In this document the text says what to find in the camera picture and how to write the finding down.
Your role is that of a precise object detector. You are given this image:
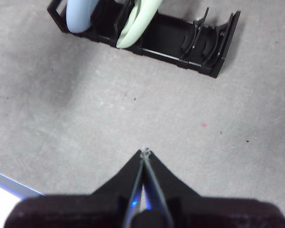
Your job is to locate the blue round plate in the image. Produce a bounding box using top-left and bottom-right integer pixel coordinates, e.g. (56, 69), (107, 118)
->
(65, 0), (96, 34)

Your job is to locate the black plastic plate rack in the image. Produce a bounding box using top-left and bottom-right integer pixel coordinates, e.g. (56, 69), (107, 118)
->
(47, 0), (242, 78)

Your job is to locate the pale green round plate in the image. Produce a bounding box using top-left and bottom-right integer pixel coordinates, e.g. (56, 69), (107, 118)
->
(115, 0), (162, 49)

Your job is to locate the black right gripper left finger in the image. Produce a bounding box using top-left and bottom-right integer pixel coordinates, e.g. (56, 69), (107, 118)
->
(91, 149), (145, 228)

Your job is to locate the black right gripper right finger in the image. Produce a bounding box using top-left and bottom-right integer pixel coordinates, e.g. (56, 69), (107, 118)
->
(144, 149), (201, 228)

